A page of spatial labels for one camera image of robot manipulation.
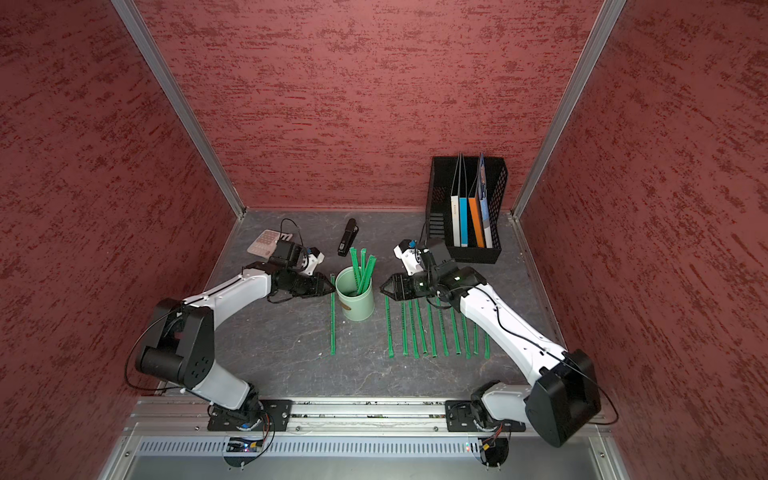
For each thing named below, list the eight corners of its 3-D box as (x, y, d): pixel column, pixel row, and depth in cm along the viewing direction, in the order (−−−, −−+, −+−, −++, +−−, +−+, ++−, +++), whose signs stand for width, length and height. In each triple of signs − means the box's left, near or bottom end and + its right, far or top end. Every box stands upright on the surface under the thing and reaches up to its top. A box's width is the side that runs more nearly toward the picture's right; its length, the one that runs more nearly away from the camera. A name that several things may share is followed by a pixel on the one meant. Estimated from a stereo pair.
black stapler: (339, 255, 109) (337, 248, 105) (350, 225, 118) (349, 217, 115) (349, 257, 108) (348, 250, 105) (360, 227, 118) (359, 219, 114)
